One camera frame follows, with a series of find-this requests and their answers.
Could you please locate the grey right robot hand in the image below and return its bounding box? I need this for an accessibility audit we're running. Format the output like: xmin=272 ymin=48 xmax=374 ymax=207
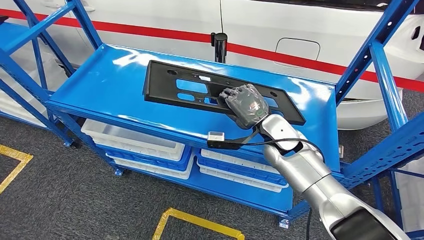
xmin=219 ymin=83 xmax=270 ymax=131

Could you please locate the white car body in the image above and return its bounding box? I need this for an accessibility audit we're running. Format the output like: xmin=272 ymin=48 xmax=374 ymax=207
xmin=0 ymin=0 xmax=424 ymax=131

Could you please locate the black cable on robot arm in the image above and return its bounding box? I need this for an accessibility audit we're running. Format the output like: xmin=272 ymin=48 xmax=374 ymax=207
xmin=245 ymin=138 xmax=327 ymax=165

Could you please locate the black stanchion post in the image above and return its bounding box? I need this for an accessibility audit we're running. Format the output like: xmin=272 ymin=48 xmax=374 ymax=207
xmin=210 ymin=32 xmax=229 ymax=64

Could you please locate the black plastic panel part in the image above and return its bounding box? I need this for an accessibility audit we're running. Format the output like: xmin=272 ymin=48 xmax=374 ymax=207
xmin=143 ymin=60 xmax=307 ymax=126

